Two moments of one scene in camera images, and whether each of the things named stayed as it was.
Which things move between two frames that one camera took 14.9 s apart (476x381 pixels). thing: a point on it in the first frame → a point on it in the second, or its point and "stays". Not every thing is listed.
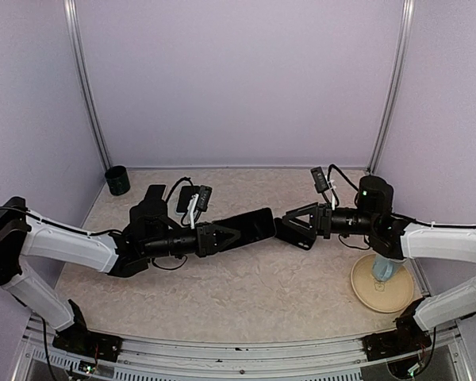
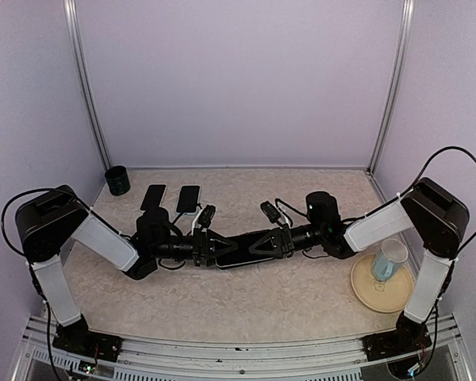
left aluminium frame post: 76,47 stays
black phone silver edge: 253,227 → 243,255
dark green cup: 117,179 stays
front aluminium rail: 36,357 stays
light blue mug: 383,269 stays
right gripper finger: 292,215 → 253,248
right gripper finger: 299,227 → 272,253
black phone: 155,192 stays
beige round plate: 378,295 stays
